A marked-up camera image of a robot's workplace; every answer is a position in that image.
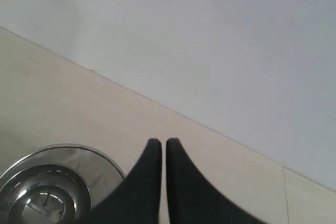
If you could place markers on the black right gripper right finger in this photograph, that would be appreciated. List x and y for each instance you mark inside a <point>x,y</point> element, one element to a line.
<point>191,198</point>

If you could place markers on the steel mesh strainer basket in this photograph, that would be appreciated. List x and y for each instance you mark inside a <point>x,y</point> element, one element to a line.
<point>101,174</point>

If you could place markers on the small stainless steel bowl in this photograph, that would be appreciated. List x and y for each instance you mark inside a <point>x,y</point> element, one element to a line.
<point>47,193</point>

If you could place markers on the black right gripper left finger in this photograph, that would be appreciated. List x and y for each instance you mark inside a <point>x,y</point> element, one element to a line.
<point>137,198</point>

